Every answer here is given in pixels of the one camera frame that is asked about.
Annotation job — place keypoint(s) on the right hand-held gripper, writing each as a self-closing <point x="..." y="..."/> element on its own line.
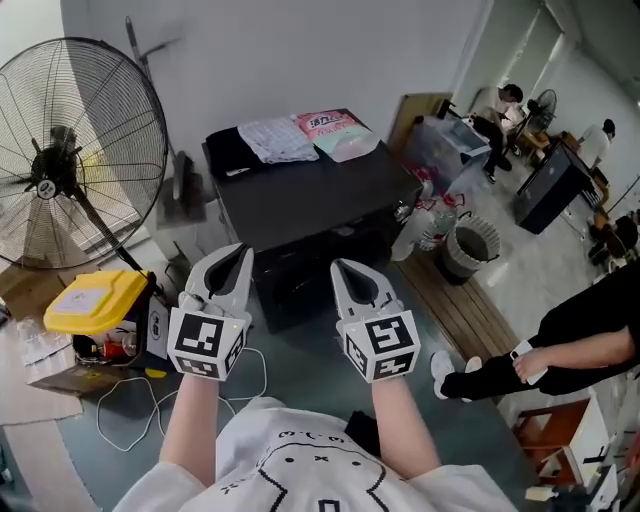
<point x="385" y="335"/>

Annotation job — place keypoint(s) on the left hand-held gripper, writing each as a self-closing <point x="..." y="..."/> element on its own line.
<point x="197" y="340"/>

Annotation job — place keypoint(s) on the person's right forearm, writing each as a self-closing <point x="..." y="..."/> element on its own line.
<point x="405" y="430"/>

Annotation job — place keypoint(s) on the person's left forearm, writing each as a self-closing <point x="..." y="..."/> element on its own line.
<point x="187" y="430"/>

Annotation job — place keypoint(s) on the silver washing machine knob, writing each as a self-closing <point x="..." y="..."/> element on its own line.
<point x="402" y="211"/>

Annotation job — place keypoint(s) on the wooden slatted platform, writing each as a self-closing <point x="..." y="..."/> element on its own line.
<point x="465" y="315"/>

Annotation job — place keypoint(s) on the black cabinet table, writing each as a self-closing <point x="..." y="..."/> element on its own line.
<point x="310" y="200"/>

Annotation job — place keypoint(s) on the trash bin with white liner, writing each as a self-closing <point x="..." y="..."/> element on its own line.
<point x="470" y="250"/>

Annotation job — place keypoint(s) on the red can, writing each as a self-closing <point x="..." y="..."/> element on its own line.
<point x="114" y="348"/>

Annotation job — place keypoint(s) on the yellow lidded bin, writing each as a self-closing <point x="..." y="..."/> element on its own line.
<point x="95" y="300"/>

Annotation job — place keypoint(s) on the black folded cloth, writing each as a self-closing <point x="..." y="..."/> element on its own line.
<point x="230" y="152"/>

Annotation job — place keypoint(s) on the black waist pouch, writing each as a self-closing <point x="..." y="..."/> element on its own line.
<point x="362" y="432"/>

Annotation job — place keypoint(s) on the checked folded cloth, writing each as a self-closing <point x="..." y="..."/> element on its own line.
<point x="277" y="140"/>

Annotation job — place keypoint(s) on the pink green plastic packet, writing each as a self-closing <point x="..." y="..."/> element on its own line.
<point x="335" y="135"/>

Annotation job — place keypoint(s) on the clear plastic storage box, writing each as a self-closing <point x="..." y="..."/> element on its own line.
<point x="445" y="150"/>

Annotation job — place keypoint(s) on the white phone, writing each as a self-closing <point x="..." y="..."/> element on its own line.
<point x="520" y="350"/>

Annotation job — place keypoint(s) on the flat cardboard box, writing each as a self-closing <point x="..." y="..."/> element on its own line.
<point x="75" y="380"/>

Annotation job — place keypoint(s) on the wooden board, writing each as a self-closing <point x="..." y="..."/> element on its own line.
<point x="410" y="120"/>

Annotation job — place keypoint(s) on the person's white printed shirt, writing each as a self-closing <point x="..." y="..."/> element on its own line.
<point x="300" y="465"/>

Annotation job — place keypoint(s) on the large cardboard box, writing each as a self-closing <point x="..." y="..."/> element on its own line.
<point x="30" y="295"/>

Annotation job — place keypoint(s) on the large black standing fan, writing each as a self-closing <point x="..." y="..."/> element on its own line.
<point x="50" y="187"/>

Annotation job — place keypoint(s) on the black cabinet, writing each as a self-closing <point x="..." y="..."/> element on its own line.
<point x="550" y="190"/>

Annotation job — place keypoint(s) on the red-brown wooden chair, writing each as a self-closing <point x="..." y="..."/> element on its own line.
<point x="555" y="425"/>

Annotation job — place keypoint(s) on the small black standing fan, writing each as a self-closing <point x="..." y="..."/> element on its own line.
<point x="545" y="107"/>

